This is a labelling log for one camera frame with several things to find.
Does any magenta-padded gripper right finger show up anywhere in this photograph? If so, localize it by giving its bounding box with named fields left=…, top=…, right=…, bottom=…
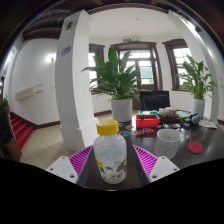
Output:
left=126, top=144, right=181, bottom=188

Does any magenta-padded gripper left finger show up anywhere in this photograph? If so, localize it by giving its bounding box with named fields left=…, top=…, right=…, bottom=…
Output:
left=45, top=145, right=102, bottom=190

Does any clear bottle with yellow cap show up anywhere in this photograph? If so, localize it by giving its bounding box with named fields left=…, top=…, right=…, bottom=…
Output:
left=92, top=118, right=128, bottom=185

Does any white speckled mug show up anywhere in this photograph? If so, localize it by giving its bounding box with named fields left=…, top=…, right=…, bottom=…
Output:
left=153, top=128, right=183, bottom=160

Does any flat round red coaster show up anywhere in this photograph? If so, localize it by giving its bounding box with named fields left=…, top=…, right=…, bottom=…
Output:
left=187, top=140, right=204, bottom=155

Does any flat black device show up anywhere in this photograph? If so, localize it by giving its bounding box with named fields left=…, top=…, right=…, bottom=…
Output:
left=163, top=123, right=183, bottom=130

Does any red plastic box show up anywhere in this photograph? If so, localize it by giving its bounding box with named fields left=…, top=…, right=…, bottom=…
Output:
left=135, top=113, right=161, bottom=129

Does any brown tray with cups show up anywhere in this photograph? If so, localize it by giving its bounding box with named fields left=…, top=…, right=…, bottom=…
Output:
left=157, top=107, right=183, bottom=125

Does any red carpeted staircase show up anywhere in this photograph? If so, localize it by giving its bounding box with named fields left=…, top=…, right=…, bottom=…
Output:
left=9, top=113, right=35, bottom=152

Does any pale green packet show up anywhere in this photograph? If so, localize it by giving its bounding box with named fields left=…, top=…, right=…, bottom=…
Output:
left=175, top=110, right=191, bottom=120

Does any green box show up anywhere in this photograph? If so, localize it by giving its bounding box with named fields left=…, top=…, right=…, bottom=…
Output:
left=139, top=109, right=160, bottom=116

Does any white printed paper sheet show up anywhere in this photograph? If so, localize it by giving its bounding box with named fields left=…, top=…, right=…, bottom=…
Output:
left=198, top=118, right=218, bottom=130

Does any black chair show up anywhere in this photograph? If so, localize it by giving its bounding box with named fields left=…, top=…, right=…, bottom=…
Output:
left=139, top=90, right=171, bottom=112

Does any green plant in white pot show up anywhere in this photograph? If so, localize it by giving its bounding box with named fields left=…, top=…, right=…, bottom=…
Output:
left=81, top=46, right=151, bottom=123
left=176, top=54, right=218, bottom=118

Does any dark wooden glazed door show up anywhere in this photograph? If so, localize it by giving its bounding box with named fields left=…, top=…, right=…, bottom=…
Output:
left=111, top=41, right=163, bottom=111

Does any dark wooden framed window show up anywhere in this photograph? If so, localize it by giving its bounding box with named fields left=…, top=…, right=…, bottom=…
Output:
left=162, top=38, right=195, bottom=92
left=88, top=43, right=106, bottom=95

